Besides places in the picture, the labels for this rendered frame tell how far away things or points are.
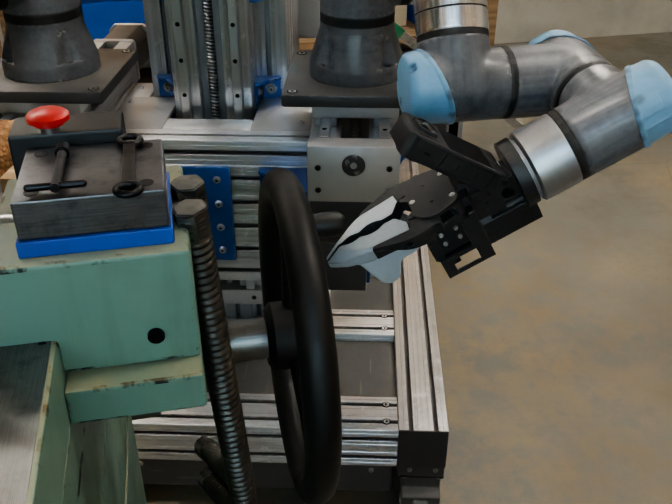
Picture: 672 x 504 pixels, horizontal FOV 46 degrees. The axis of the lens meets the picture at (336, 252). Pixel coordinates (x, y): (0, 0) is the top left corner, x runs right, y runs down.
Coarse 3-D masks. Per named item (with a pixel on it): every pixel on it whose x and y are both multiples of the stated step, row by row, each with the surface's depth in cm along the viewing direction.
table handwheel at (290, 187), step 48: (288, 192) 61; (288, 240) 58; (288, 288) 66; (240, 336) 67; (288, 336) 66; (288, 384) 79; (336, 384) 56; (288, 432) 76; (336, 432) 57; (336, 480) 60
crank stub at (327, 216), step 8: (320, 216) 76; (328, 216) 76; (336, 216) 76; (344, 216) 76; (320, 224) 75; (328, 224) 75; (336, 224) 76; (344, 224) 76; (320, 232) 76; (328, 232) 76; (336, 232) 76
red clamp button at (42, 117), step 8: (32, 112) 56; (40, 112) 56; (48, 112) 56; (56, 112) 56; (64, 112) 56; (32, 120) 55; (40, 120) 55; (48, 120) 55; (56, 120) 55; (64, 120) 56; (40, 128) 56; (48, 128) 56
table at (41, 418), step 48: (0, 192) 73; (0, 384) 50; (48, 384) 50; (96, 384) 54; (144, 384) 55; (192, 384) 56; (0, 432) 46; (48, 432) 47; (0, 480) 43; (48, 480) 46
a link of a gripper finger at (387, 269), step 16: (384, 224) 78; (400, 224) 76; (368, 240) 77; (384, 240) 76; (336, 256) 79; (352, 256) 77; (368, 256) 77; (384, 256) 78; (400, 256) 78; (384, 272) 79; (400, 272) 80
